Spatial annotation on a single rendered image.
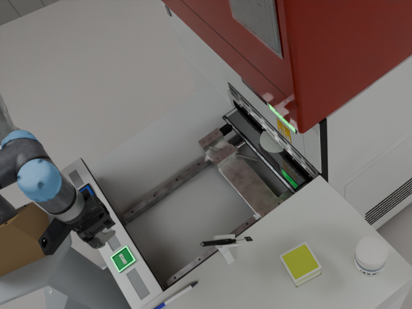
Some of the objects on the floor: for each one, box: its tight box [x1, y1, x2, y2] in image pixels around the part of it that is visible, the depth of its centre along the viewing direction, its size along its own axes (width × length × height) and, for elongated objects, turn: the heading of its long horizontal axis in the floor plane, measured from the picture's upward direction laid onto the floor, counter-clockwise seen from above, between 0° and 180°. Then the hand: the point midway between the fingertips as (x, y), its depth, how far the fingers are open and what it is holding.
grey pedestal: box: [0, 201, 132, 309], centre depth 193 cm, size 51×44×82 cm
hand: (99, 243), depth 120 cm, fingers closed
